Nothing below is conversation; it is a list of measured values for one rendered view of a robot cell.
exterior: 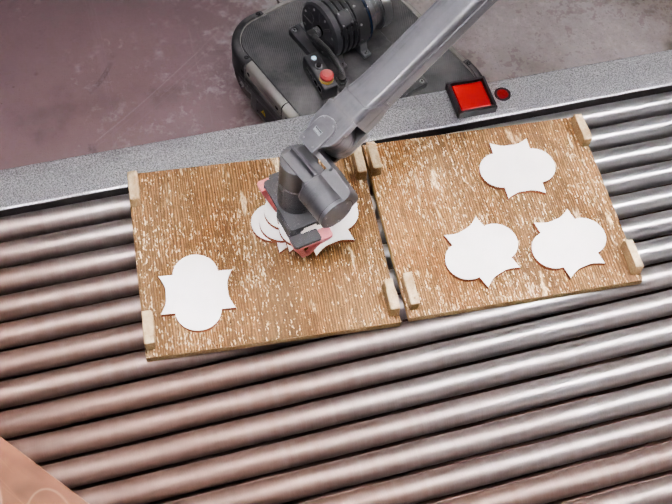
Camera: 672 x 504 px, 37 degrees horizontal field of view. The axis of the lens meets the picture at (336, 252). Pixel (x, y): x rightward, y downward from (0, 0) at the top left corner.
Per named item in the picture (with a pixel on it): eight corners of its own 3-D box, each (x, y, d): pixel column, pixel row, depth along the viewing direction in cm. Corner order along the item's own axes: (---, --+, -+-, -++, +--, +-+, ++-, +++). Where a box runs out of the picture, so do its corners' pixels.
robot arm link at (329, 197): (346, 126, 154) (324, 110, 146) (392, 178, 150) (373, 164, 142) (290, 181, 156) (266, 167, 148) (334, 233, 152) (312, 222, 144)
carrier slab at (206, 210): (127, 179, 175) (126, 174, 174) (358, 152, 181) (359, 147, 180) (146, 362, 158) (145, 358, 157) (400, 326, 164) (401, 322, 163)
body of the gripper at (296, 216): (298, 174, 162) (301, 146, 156) (327, 223, 158) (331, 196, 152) (262, 188, 160) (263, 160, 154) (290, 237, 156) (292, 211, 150)
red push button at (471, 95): (450, 90, 190) (451, 85, 189) (479, 85, 191) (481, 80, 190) (460, 115, 188) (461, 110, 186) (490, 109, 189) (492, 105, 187)
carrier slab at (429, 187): (361, 150, 181) (362, 144, 180) (574, 121, 188) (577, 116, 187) (408, 322, 165) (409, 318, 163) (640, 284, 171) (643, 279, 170)
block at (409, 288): (399, 279, 167) (401, 271, 164) (410, 278, 167) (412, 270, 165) (408, 312, 164) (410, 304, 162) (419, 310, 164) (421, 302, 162)
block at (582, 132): (569, 122, 186) (573, 113, 183) (578, 121, 186) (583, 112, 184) (580, 148, 183) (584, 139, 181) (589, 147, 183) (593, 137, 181)
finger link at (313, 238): (310, 225, 167) (314, 193, 159) (330, 258, 164) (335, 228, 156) (273, 239, 165) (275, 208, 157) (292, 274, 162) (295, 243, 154)
